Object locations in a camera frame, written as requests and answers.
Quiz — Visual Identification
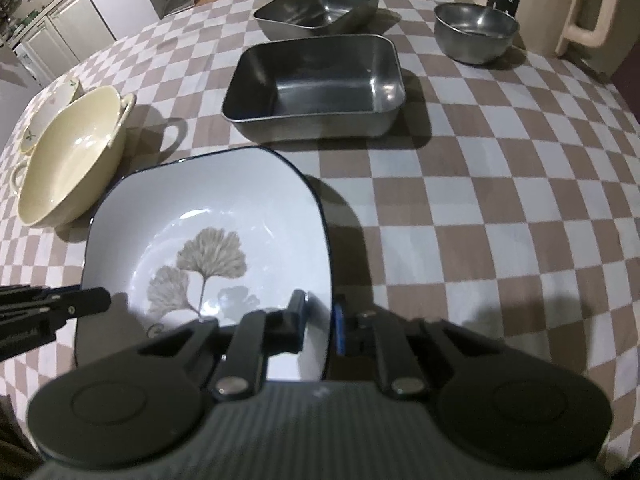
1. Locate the white floral plate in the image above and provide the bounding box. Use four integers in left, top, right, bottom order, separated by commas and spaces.
19, 91, 66, 155

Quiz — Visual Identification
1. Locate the white kitchen cabinet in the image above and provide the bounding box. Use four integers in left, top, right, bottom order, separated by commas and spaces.
0, 0, 117, 88

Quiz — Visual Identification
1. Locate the rectangular steel tray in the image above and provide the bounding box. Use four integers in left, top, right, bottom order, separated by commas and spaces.
221, 34, 406, 143

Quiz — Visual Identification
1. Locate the square steel tray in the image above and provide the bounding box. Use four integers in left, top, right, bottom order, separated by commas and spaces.
252, 0, 383, 41

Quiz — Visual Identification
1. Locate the white square leaf-print plate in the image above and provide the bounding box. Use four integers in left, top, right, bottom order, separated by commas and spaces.
74, 145, 335, 381

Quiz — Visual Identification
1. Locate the round steel bowl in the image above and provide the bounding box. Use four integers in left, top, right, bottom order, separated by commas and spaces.
433, 2, 519, 65

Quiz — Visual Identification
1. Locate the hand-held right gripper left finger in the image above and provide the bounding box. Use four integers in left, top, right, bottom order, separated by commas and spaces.
137, 289, 308, 402

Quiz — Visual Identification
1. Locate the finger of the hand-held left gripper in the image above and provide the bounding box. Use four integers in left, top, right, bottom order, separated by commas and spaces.
0, 284, 112, 361

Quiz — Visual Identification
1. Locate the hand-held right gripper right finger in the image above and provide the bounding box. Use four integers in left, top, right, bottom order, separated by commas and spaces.
332, 297, 506, 402

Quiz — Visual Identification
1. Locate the cream bowl with handles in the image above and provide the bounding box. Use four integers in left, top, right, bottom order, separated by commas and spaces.
9, 85, 137, 227

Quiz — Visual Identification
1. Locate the dark red box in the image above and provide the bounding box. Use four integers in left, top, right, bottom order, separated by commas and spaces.
610, 42, 640, 133

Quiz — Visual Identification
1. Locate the small white floral bowl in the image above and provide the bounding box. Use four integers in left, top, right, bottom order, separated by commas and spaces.
49, 78, 84, 107

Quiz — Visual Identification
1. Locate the brown checkered tablecloth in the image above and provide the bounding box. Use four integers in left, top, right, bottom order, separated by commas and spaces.
0, 0, 640, 461

